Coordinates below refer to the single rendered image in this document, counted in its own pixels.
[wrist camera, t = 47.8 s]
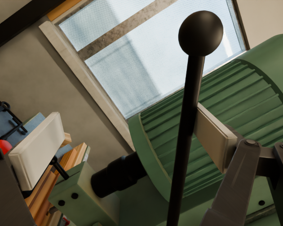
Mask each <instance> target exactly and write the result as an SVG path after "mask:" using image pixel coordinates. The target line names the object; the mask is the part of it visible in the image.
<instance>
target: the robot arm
mask: <svg viewBox="0 0 283 226"><path fill-rule="evenodd" d="M193 133H194V134H195V136H196V137H197V139H198V140H199V141H200V143H201V144H202V146H203V147H204V149H205V150H206V152H207V153H208V155H209V156H210V157H211V159H212V160H213V162H214V163H215V165H216V166H217V168H218V169H219V171H220V172H221V173H222V174H225V176H224V178H223V180H222V182H221V185H220V187H219V189H218V191H217V194H216V196H215V198H214V201H213V203H212V205H211V207H210V208H207V210H206V212H205V214H204V216H203V218H202V220H201V223H200V225H199V226H244V222H245V218H246V214H247V210H248V205H249V201H250V196H251V192H252V187H253V183H254V178H255V175H256V176H263V177H266V178H267V181H268V185H269V188H270V192H271V195H272V198H273V201H274V205H275V208H276V211H277V215H278V218H279V222H280V225H281V226H283V142H276V143H275V144H274V148H267V147H262V146H261V144H260V143H259V142H257V141H255V140H252V139H245V138H244V137H243V136H242V135H241V134H240V133H238V132H237V131H236V130H235V129H234V128H233V127H231V126H229V125H227V124H222V123H221V122H220V121H219V120H218V119H217V118H215V117H214V116H213V115H212V114H211V113H210V112H209V111H208V110H207V109H205V108H204V107H203V106H202V105H201V104H200V103H198V106H197V112H196V117H195V125H194V131H193ZM64 139H65V134H64V130H63V126H62V121H61V117H60V113H58V112H52V113H51V114H50V115H49V116H48V117H47V118H46V119H44V120H43V121H42V122H41V123H40V124H39V125H38V126H37V127H36V128H35V129H34V130H33V131H32V132H31V133H30V134H29V135H28V136H27V137H26V138H25V139H23V140H21V141H19V142H18V143H16V144H15V145H14V147H12V148H11V149H10V150H9V151H8V152H7V153H6V154H5V155H4V154H3V151H2V149H1V148H0V226H37V224H36V223H35V221H34V219H33V217H32V215H31V212H30V210H29V208H28V206H27V204H26V202H25V200H24V198H23V195H22V193H21V191H20V189H19V187H18V183H19V185H20V188H21V190H22V191H30V190H32V189H33V188H34V186H35V185H36V183H37V182H38V180H39V179H40V177H41V175H42V174H43V172H44V171H45V169H46V168H47V166H48V164H49V163H50V161H51V160H52V158H53V157H54V155H55V153H56V152H57V150H58V149H59V147H60V146H61V144H62V143H63V141H64Z"/></svg>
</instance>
